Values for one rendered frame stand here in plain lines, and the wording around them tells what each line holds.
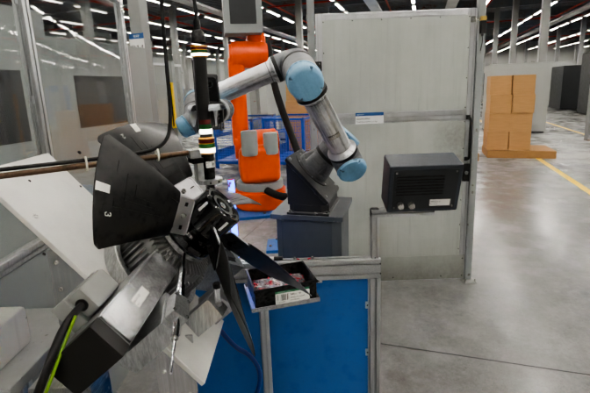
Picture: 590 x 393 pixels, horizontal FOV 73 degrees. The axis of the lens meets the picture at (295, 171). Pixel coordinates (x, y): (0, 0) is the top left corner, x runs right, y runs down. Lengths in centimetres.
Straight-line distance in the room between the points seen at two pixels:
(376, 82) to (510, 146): 637
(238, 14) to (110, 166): 419
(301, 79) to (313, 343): 105
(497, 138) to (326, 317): 762
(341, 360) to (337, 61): 191
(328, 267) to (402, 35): 188
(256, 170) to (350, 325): 341
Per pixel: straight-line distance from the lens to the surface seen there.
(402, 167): 146
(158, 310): 91
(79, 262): 104
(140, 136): 119
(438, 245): 330
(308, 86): 131
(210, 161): 112
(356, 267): 160
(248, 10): 496
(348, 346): 179
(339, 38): 292
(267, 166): 491
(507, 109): 896
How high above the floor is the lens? 151
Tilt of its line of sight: 12 degrees down
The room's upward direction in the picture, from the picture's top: 2 degrees counter-clockwise
